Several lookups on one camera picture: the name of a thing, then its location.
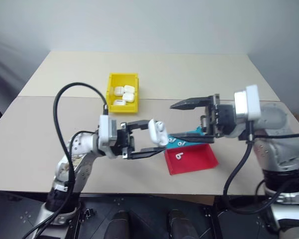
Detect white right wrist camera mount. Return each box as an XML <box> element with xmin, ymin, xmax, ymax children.
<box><xmin>233</xmin><ymin>84</ymin><xmax>262</xmax><ymax>120</ymax></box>

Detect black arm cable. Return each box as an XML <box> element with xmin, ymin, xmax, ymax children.
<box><xmin>223</xmin><ymin>120</ymin><xmax>299</xmax><ymax>215</ymax></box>
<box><xmin>21</xmin><ymin>82</ymin><xmax>109</xmax><ymax>239</ymax></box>

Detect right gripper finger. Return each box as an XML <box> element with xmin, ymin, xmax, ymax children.
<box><xmin>170</xmin><ymin>95</ymin><xmax>211</xmax><ymax>111</ymax></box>
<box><xmin>172</xmin><ymin>132</ymin><xmax>214</xmax><ymax>145</ymax></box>

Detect yellow plastic bin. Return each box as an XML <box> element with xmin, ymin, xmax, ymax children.
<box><xmin>106</xmin><ymin>72</ymin><xmax>140</xmax><ymax>115</ymax></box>

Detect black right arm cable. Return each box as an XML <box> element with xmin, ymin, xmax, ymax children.
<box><xmin>223</xmin><ymin>120</ymin><xmax>299</xmax><ymax>215</ymax></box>

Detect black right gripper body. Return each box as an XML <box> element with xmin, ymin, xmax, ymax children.
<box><xmin>200</xmin><ymin>94</ymin><xmax>237</xmax><ymax>139</ymax></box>

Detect teal plastic tray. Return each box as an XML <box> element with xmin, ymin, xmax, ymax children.
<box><xmin>167</xmin><ymin>126</ymin><xmax>207</xmax><ymax>150</ymax></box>

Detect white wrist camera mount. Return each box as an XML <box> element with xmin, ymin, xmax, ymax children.
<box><xmin>97</xmin><ymin>115</ymin><xmax>119</xmax><ymax>159</ymax></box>
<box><xmin>233</xmin><ymin>84</ymin><xmax>262</xmax><ymax>120</ymax></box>

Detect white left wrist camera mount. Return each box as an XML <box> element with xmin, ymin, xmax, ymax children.
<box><xmin>97</xmin><ymin>115</ymin><xmax>119</xmax><ymax>159</ymax></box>

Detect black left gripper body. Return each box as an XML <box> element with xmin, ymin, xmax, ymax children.
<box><xmin>113</xmin><ymin>121</ymin><xmax>136</xmax><ymax>160</ymax></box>

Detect red plastic tray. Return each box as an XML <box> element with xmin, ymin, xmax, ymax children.
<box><xmin>164</xmin><ymin>143</ymin><xmax>219</xmax><ymax>176</ymax></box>

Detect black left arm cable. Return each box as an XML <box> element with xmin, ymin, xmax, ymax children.
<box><xmin>21</xmin><ymin>82</ymin><xmax>109</xmax><ymax>239</ymax></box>

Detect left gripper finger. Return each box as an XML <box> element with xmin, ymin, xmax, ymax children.
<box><xmin>127</xmin><ymin>146</ymin><xmax>165</xmax><ymax>160</ymax></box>
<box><xmin>126</xmin><ymin>119</ymin><xmax>152</xmax><ymax>132</ymax></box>

